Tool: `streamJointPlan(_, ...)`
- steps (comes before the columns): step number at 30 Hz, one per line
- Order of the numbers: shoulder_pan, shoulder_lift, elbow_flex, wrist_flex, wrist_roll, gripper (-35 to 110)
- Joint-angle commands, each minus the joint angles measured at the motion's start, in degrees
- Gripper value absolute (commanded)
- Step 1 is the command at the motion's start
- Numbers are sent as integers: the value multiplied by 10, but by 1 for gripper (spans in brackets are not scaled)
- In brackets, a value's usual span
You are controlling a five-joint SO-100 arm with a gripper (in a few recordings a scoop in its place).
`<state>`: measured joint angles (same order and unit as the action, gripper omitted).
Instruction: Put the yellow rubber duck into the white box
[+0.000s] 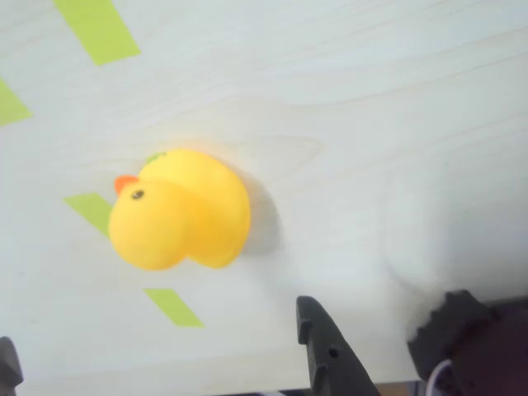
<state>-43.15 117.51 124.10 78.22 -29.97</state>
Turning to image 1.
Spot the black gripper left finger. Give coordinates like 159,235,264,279
0,336,24,396

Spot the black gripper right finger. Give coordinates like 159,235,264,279
295,295,381,396

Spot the yellow rubber duck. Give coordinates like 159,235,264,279
108,147,252,272

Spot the white red servo cable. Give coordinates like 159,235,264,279
424,358,455,396

